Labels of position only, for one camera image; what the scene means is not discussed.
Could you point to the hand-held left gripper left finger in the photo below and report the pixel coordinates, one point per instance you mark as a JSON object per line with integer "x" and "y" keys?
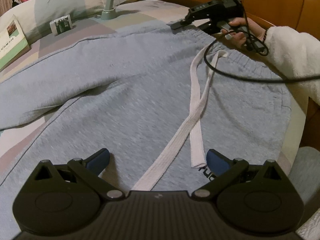
{"x": 98, "y": 160}

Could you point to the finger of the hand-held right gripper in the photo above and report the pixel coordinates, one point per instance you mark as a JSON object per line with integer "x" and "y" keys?
{"x": 182, "y": 23}
{"x": 210, "y": 28}

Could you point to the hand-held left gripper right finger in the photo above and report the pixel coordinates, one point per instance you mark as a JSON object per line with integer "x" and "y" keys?
{"x": 217, "y": 162}

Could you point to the person's right forearm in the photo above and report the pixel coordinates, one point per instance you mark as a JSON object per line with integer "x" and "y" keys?
{"x": 295, "y": 52}

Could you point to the person's right hand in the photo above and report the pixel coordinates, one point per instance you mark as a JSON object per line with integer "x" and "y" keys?
{"x": 255, "y": 33}

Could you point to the small green desk fan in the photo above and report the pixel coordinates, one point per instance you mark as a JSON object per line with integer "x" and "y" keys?
{"x": 110, "y": 3}

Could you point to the person's grey trouser leg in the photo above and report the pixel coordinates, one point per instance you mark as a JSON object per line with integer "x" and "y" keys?
{"x": 307, "y": 175}

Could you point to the small green and white box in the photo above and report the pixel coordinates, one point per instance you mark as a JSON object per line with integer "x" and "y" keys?
{"x": 61, "y": 25}

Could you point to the green and white book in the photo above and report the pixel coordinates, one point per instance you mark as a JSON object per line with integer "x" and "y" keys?
{"x": 12, "y": 42}

